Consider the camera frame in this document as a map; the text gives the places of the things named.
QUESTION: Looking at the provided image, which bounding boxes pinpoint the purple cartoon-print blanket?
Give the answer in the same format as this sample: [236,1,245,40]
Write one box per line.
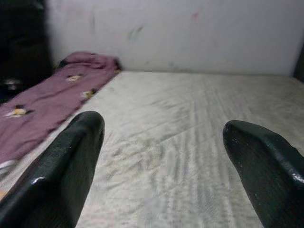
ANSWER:
[0,51,120,167]

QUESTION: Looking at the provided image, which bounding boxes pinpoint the black bedside furniture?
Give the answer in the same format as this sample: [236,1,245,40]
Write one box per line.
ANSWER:
[0,0,54,103]

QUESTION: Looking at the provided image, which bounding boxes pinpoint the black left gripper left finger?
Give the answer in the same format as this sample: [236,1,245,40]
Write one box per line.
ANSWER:
[0,111,105,228]

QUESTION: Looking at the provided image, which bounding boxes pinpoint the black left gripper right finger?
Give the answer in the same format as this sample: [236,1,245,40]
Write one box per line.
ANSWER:
[223,120,304,228]

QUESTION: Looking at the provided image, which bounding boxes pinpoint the white patterned mattress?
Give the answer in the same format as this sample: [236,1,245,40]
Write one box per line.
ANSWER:
[0,70,304,228]

